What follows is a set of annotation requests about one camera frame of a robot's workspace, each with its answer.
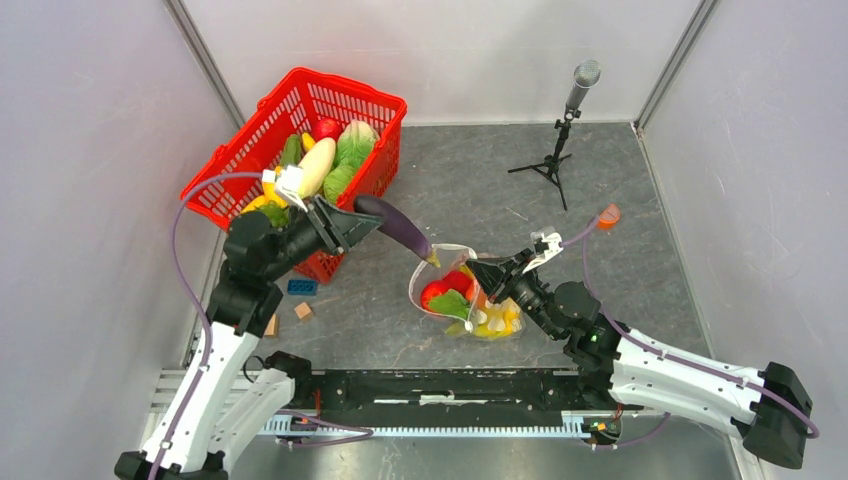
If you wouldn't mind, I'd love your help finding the orange carrot with leaves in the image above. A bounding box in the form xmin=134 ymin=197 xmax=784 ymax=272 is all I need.
xmin=419 ymin=270 xmax=476 ymax=320

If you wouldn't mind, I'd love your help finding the light wooden cube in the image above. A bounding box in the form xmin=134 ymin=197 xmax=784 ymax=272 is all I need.
xmin=294 ymin=302 xmax=314 ymax=321

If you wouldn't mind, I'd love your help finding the dark purple eggplant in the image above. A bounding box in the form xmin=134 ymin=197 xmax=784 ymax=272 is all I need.
xmin=353 ymin=194 xmax=441 ymax=267

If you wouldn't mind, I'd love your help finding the red tomato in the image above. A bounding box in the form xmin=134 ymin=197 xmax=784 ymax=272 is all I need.
xmin=311 ymin=117 xmax=344 ymax=141

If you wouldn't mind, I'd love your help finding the yellow banana bunch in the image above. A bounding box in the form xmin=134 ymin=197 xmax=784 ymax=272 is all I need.
xmin=446 ymin=264 xmax=524 ymax=340

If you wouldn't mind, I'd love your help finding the red apple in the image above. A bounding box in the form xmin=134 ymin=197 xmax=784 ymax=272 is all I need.
xmin=420 ymin=280 xmax=456 ymax=315

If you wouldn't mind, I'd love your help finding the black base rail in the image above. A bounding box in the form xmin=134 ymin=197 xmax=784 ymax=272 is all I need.
xmin=262 ymin=352 xmax=623 ymax=428

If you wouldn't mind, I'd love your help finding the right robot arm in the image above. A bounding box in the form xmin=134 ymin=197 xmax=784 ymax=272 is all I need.
xmin=467 ymin=250 xmax=814 ymax=470

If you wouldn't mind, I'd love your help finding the silver microphone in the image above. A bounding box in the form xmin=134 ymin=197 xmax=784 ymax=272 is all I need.
xmin=566 ymin=59 xmax=601 ymax=111

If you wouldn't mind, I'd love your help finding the blue lego brick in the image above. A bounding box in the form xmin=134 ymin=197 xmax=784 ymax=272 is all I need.
xmin=286 ymin=278 xmax=319 ymax=296

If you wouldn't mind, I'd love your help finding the napa cabbage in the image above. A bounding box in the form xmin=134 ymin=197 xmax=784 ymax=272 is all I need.
xmin=334 ymin=120 xmax=379 ymax=168

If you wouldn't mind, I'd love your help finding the aluminium frame rail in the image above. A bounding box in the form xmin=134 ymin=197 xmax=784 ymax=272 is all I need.
xmin=135 ymin=368 xmax=773 ymax=480

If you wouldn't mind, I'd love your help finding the orange small block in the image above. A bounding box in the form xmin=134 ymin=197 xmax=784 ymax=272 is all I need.
xmin=596 ymin=203 xmax=621 ymax=230

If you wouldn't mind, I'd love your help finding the yellow bell pepper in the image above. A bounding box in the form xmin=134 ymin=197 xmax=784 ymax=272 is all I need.
xmin=241 ymin=132 xmax=315 ymax=213

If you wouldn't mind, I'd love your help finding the red plastic shopping basket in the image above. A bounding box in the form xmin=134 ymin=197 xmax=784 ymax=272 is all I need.
xmin=180 ymin=67 xmax=407 ymax=284

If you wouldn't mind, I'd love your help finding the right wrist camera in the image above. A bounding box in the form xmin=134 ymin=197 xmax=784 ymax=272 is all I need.
xmin=523 ymin=226 xmax=563 ymax=273

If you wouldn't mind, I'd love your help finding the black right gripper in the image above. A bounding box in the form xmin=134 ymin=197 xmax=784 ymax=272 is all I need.
xmin=465 ymin=248 xmax=562 ymax=340

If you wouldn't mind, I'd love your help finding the green leafy lettuce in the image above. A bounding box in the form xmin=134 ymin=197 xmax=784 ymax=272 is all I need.
xmin=257 ymin=201 xmax=289 ymax=229

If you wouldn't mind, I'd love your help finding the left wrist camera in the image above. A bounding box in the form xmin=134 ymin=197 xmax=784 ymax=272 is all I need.
xmin=261 ymin=165 xmax=307 ymax=211

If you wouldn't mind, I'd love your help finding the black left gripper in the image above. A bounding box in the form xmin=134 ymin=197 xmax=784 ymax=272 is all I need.
xmin=263 ymin=191 xmax=383 ymax=280

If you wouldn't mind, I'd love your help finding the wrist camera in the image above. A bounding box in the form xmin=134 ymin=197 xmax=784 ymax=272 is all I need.
xmin=523 ymin=226 xmax=563 ymax=273
xmin=261 ymin=165 xmax=307 ymax=211

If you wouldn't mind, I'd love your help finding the black microphone tripod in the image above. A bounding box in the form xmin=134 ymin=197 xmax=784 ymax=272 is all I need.
xmin=507 ymin=107 xmax=582 ymax=211

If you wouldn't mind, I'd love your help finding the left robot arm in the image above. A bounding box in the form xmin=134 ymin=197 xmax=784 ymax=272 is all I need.
xmin=114 ymin=196 xmax=383 ymax=479

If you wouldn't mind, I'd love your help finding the tan wooden block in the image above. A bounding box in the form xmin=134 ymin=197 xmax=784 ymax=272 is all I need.
xmin=263 ymin=314 xmax=279 ymax=338

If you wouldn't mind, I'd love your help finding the white radish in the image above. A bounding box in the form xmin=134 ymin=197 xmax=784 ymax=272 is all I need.
xmin=298 ymin=137 xmax=337 ymax=198

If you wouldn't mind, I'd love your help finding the round green cabbage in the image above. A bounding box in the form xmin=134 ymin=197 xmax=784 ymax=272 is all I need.
xmin=322 ymin=164 xmax=358 ymax=205

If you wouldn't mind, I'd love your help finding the green bell pepper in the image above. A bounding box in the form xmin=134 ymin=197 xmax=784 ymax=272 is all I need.
xmin=279 ymin=134 xmax=304 ymax=169

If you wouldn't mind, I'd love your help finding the clear polka dot zip bag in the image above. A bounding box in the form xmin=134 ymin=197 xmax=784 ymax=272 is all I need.
xmin=408 ymin=243 xmax=525 ymax=341

